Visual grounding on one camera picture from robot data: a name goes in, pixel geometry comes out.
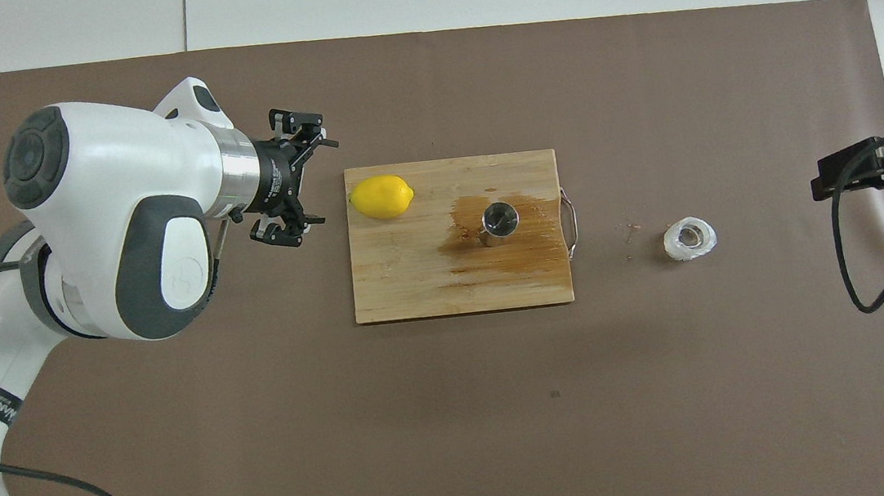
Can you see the scattered brown crumbs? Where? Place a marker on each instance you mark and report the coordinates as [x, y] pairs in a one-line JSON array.
[[631, 226]]

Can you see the steel double jigger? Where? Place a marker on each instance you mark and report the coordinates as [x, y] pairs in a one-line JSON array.
[[500, 219]]

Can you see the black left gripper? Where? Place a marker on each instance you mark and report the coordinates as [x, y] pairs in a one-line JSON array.
[[280, 175]]

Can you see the wooden cutting board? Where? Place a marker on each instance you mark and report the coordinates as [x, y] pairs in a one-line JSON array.
[[413, 284]]

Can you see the small clear glass cup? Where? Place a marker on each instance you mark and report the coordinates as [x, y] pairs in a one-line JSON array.
[[689, 238]]

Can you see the brown paper table mat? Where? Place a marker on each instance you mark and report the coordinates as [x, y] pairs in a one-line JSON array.
[[428, 430]]

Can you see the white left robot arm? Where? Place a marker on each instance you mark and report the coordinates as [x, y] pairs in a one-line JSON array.
[[116, 192]]

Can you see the yellow lemon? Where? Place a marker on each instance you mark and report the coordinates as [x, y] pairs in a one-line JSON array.
[[381, 197]]

